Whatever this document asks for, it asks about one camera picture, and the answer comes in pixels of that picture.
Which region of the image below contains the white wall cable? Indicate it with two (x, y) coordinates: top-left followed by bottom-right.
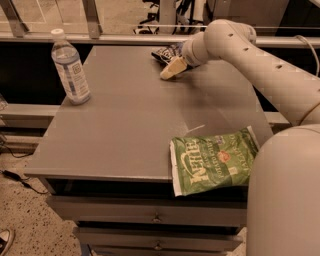
(294, 34), (320, 78)

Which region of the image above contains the shoe at floor corner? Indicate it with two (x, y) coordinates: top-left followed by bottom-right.
(0, 229), (15, 256)

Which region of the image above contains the green Kettle chip bag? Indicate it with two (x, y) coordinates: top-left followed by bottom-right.
(170, 126), (260, 196)

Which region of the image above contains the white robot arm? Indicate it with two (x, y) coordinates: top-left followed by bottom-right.
(160, 19), (320, 256)

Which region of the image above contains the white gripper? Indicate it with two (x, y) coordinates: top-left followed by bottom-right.
(160, 32), (209, 80)

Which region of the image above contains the upper grey drawer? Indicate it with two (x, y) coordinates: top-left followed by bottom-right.
(47, 196), (247, 227)

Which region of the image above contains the black floor cable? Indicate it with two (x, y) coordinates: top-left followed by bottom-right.
(0, 169), (50, 196)

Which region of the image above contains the grey drawer cabinet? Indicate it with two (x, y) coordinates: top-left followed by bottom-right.
(26, 46), (272, 256)

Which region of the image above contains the grey drawer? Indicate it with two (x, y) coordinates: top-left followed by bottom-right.
(73, 228), (242, 252)
(47, 196), (247, 227)

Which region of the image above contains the metal railing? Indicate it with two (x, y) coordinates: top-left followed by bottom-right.
(0, 0), (320, 48)

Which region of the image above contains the blue chip bag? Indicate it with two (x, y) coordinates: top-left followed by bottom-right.
(151, 42), (184, 68)

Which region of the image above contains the lower grey drawer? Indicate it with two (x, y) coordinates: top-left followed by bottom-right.
(73, 228), (242, 252)

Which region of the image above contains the clear plastic water bottle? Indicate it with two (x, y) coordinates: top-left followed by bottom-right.
(51, 29), (91, 105)

